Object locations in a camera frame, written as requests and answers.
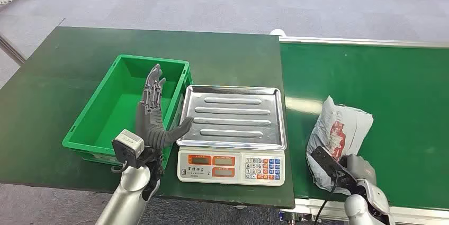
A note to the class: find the green plastic crate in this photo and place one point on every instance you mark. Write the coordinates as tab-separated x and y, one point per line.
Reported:
115	111

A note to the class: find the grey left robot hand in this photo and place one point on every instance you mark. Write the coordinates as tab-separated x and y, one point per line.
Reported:
151	125

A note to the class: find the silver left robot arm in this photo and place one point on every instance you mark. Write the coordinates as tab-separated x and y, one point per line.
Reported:
128	192

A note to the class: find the grey package with red print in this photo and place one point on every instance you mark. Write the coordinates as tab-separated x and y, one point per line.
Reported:
345	121

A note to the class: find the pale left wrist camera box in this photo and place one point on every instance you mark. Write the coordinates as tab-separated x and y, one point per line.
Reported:
128	142

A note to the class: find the white electronic scale steel tray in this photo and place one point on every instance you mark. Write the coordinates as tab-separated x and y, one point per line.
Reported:
231	118

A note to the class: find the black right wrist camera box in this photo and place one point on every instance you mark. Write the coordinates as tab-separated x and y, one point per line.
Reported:
326	162

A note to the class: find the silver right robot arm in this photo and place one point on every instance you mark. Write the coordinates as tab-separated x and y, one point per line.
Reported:
361	206

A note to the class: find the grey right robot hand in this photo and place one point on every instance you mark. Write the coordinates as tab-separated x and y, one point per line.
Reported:
361	167

